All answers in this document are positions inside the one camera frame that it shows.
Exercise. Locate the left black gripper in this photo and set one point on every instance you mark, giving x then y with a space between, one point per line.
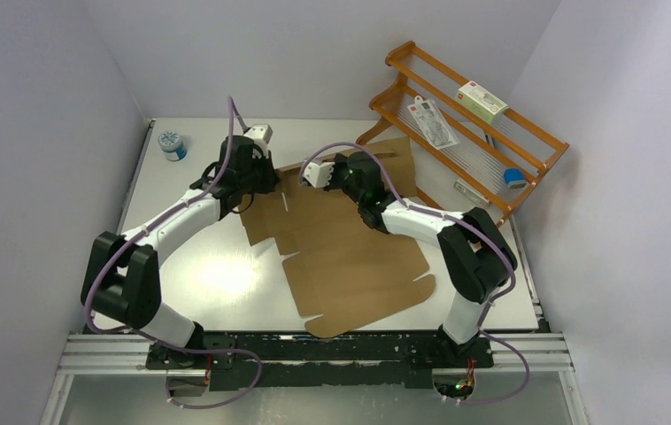
272 180

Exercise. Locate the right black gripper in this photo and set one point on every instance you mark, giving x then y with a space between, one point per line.
340 163

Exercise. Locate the brown cardboard box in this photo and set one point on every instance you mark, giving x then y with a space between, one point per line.
342 274

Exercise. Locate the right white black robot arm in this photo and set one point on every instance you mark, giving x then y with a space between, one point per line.
478 259

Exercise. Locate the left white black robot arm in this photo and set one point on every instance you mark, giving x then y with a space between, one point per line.
122 280

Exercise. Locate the white green product box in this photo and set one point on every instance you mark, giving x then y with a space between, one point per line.
482 103

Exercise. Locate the small blue white jar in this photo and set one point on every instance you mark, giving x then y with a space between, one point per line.
172 145

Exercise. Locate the clear plastic blister package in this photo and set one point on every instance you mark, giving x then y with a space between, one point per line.
432 123

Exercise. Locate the small silver packaged item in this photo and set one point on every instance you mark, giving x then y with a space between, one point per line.
470 193

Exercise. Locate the orange wooden rack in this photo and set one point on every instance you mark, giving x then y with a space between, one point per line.
484 151

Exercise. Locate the blue white eraser block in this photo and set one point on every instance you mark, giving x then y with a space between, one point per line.
514 178

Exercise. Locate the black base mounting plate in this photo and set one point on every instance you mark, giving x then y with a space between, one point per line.
406 358

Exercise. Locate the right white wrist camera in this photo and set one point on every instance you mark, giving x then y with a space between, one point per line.
317 174

